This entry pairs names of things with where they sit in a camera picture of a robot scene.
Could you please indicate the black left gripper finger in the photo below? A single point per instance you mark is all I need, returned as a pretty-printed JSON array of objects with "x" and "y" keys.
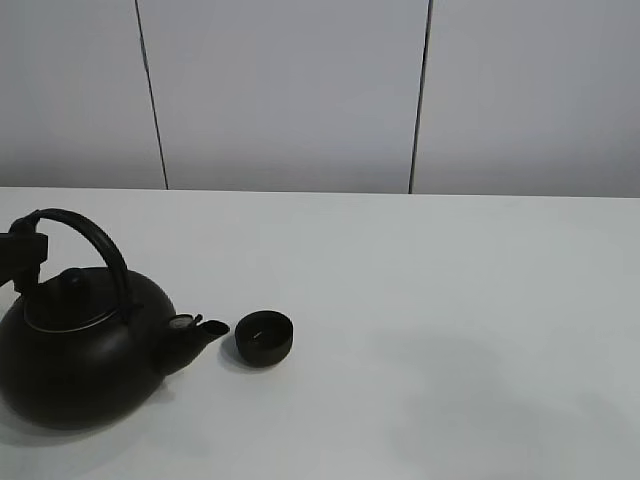
[{"x": 21, "y": 258}]

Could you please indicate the small black teacup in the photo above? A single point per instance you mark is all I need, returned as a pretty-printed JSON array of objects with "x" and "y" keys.
[{"x": 264, "y": 338}]

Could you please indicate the black round kettle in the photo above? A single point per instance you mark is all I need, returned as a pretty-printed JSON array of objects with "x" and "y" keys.
[{"x": 90, "y": 345}]

